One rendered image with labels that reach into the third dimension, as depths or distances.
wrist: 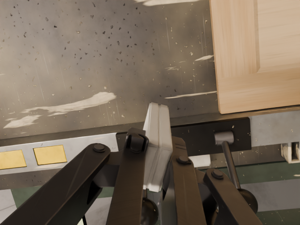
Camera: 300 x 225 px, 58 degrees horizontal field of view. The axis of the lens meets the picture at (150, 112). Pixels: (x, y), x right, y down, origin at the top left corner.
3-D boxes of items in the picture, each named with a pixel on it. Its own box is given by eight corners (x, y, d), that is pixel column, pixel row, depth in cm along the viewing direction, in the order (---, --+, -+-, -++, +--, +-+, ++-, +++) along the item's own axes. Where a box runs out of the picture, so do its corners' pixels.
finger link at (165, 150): (160, 147, 15) (173, 150, 15) (159, 103, 21) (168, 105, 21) (147, 191, 16) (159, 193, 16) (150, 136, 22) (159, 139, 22)
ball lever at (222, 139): (234, 138, 42) (260, 225, 33) (209, 141, 42) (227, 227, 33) (235, 122, 39) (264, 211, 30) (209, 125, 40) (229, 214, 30)
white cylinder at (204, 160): (162, 165, 47) (208, 160, 47) (162, 174, 45) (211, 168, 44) (160, 149, 47) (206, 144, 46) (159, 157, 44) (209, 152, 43)
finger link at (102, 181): (135, 197, 14) (78, 185, 14) (141, 149, 19) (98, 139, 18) (142, 173, 13) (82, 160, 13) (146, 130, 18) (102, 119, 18)
